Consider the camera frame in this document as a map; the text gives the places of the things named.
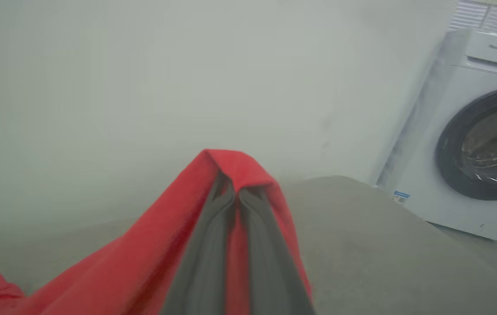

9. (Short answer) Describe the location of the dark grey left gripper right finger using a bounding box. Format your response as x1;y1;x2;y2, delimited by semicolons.
237;187;317;315

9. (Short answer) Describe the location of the grey fabric sofa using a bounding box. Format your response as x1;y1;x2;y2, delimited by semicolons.
0;175;497;315

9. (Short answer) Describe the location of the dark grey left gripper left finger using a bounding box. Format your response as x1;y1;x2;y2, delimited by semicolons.
160;171;236;315

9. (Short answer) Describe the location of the red sleeveless jersey white trim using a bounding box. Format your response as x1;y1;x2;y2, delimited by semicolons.
0;149;315;315

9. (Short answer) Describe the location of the white slatted vent grille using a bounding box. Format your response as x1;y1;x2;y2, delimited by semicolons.
448;0;497;38

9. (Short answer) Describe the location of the dark round washing machine door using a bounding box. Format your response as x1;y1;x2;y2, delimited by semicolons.
434;85;497;202

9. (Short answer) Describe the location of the white front-load washing machine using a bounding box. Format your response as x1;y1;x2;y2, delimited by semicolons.
375;28;497;243

